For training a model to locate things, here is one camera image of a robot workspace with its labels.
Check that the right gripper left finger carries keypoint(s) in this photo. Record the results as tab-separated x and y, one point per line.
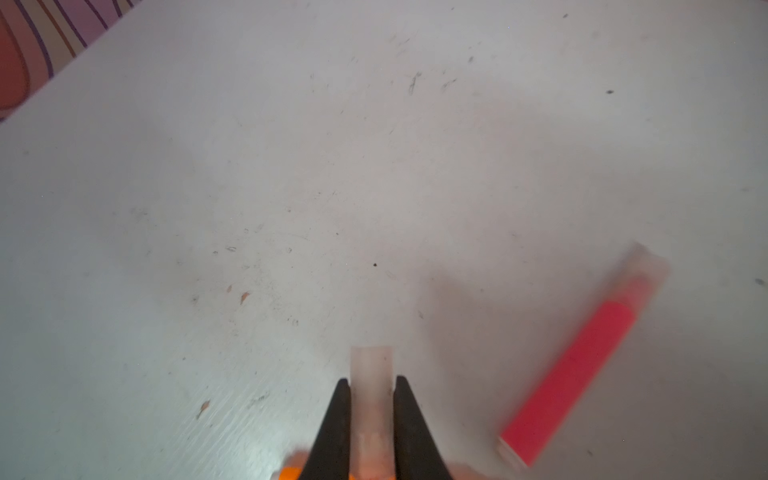
329	457

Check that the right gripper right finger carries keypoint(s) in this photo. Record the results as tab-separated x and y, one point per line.
416	454

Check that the pink highlighter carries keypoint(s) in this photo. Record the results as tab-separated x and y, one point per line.
547	407

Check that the orange highlighter top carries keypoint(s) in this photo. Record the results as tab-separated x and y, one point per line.
288	473

